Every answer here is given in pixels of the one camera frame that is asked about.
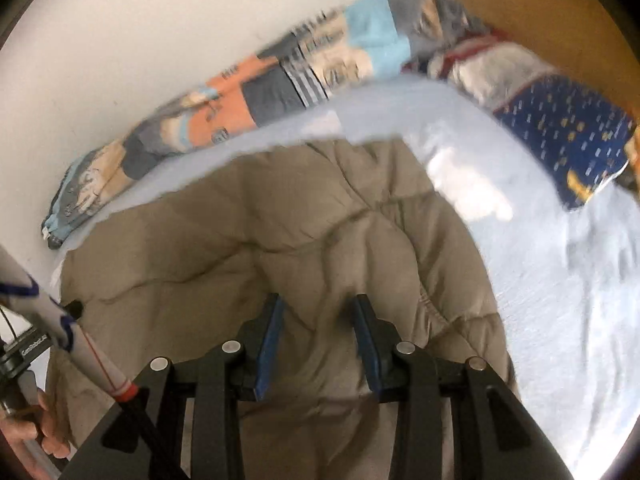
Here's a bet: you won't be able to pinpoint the patchwork cartoon print blanket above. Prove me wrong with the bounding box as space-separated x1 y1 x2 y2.
41 0 491 250

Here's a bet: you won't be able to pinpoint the orange yellow cloth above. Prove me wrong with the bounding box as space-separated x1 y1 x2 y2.
620 126 640 194

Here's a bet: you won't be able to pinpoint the striped and starry blue pillow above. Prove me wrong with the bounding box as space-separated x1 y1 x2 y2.
411 34 636 210

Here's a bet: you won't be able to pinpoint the wooden headboard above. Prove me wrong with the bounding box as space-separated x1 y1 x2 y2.
458 0 639 117

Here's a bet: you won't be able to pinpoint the person's left hand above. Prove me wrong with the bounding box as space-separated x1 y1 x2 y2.
1 389 70 480

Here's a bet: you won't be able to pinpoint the olive green puffer jacket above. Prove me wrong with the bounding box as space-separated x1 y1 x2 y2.
61 139 515 479

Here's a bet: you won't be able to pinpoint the light blue fleece bed cover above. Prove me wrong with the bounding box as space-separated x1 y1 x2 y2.
56 76 639 479

